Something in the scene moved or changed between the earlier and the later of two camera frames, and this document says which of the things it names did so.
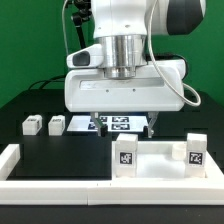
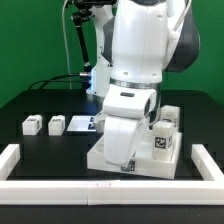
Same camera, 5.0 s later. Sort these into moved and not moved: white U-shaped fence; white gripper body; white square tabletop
Moved: white gripper body; white square tabletop
Not moved: white U-shaped fence
